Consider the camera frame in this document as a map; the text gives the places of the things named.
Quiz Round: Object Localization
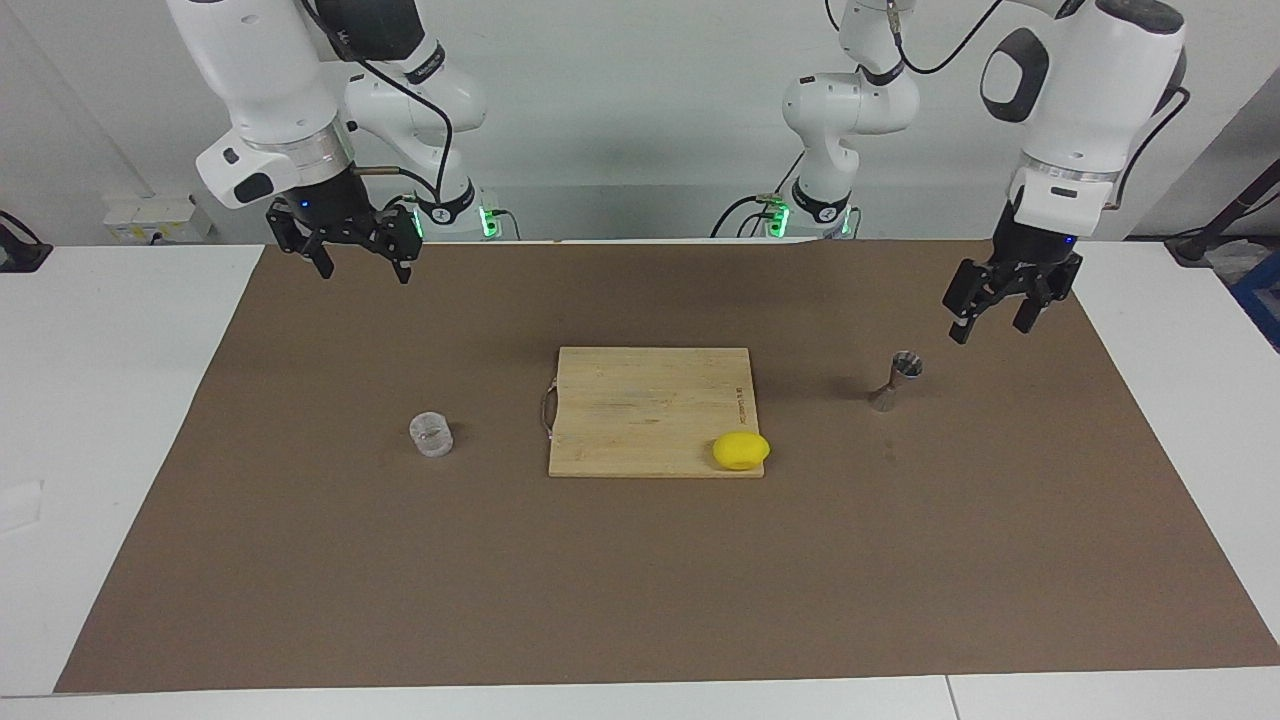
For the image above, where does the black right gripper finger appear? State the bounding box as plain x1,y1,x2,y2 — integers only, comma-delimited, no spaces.
372,205,422,285
266,198,336,280

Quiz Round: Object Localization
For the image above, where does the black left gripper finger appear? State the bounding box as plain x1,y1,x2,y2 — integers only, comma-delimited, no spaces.
943,258,1011,345
1012,255,1084,334

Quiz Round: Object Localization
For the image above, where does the steel double jigger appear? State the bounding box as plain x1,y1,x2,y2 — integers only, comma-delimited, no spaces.
870,350,923,414

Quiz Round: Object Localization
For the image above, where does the small clear glass cup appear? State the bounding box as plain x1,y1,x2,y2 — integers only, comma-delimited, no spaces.
409,411,454,459

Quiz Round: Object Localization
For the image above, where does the black stand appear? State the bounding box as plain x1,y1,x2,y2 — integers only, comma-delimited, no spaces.
1165,158,1280,267

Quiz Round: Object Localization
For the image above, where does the blue crate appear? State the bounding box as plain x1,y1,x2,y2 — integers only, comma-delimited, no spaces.
1228,250,1280,353

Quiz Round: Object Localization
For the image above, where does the black clamp base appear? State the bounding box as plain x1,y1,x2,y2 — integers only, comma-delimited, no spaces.
0,210,53,273

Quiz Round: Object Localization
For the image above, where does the yellow lemon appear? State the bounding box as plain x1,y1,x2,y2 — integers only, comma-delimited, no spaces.
712,431,772,472

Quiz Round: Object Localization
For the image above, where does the brown table mat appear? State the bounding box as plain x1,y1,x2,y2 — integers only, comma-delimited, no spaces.
55,238,1280,694

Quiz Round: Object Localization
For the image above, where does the white tape piece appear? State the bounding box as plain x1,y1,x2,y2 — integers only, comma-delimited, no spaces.
0,480,46,534

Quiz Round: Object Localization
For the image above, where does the white wall socket box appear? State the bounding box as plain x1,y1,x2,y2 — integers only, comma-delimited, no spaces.
103,195,213,244

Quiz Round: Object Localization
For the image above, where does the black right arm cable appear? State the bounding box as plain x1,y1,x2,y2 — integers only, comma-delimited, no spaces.
300,0,456,201

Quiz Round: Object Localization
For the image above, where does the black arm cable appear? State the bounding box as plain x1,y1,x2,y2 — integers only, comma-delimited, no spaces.
825,0,1193,213
300,0,456,201

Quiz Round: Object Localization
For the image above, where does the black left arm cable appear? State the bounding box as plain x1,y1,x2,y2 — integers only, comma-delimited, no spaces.
825,0,1193,213

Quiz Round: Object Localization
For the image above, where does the black left base cable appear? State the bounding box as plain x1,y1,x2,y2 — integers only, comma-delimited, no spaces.
710,150,806,239

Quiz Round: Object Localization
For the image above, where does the bamboo cutting board with handle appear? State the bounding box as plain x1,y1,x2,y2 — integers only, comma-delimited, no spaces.
541,347,766,479

